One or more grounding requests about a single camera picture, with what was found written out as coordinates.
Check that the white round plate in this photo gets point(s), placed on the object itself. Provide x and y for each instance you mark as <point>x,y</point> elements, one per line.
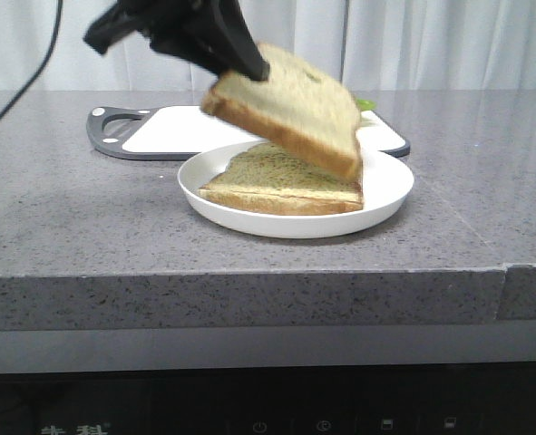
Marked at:
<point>386,183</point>

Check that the white cutting board dark rim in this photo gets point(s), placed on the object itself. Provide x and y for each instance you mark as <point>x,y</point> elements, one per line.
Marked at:
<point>174,133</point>

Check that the bread slice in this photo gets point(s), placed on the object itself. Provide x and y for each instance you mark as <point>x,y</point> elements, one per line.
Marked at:
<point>300,108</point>
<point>266,179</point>

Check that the green lettuce leaf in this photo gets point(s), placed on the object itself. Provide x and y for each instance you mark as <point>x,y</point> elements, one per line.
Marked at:
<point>365,105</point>

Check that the light grey curtain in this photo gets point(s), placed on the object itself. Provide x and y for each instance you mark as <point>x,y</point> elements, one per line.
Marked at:
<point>368,45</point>

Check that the black appliance control panel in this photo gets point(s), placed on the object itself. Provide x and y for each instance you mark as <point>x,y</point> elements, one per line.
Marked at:
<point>475,398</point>

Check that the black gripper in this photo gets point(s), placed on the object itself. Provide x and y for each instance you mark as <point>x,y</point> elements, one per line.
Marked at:
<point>165,25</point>

